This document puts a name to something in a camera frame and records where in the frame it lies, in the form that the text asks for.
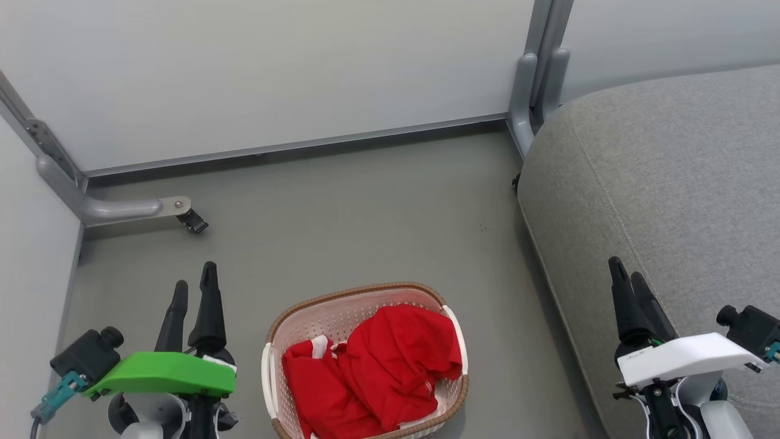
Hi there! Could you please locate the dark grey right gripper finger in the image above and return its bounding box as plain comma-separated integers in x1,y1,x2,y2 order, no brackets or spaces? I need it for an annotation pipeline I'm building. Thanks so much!
631,271,678,345
608,256,656,360

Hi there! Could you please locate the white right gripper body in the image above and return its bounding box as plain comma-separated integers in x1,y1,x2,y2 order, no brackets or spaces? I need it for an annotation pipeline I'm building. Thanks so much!
617,332,767,389

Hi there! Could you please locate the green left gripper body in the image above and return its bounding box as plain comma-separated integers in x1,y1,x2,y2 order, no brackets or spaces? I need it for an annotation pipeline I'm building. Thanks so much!
82,351,237,400

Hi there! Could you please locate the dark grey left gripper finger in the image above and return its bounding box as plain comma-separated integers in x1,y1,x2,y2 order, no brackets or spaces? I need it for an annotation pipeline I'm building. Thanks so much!
186,261,236,365
154,279,190,353

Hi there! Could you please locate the white and red shirt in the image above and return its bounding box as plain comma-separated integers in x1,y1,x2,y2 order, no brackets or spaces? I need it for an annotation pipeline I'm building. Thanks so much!
282,334,391,439

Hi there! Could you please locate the red terry cloth garment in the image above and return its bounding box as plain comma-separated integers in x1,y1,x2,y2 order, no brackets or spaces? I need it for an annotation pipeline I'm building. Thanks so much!
332,304,464,432

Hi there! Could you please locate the grey fabric sofa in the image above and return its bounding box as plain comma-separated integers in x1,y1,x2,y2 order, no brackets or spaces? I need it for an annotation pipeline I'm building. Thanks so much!
517,64,780,439

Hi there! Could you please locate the black caster wheel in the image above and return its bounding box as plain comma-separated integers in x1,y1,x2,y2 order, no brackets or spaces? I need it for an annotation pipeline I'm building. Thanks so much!
177,209,209,235

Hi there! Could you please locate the grey partition support foot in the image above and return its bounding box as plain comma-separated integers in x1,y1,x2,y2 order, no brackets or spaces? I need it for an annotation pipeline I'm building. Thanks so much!
37,155,193,227

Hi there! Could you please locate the white woven laundry basket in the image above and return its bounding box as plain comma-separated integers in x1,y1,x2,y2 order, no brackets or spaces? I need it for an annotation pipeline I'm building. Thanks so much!
261,281,470,439

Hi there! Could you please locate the teal left camera connector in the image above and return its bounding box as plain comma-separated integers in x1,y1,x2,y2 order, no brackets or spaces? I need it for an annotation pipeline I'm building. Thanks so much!
32,372,89,424

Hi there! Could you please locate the aluminium partition bottom rail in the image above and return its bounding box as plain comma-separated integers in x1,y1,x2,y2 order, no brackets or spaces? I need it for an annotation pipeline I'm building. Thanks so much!
85,113,509,179

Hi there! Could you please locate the grey hinged partition post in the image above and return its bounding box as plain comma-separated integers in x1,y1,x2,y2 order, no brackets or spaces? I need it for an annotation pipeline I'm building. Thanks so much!
0,70,86,184

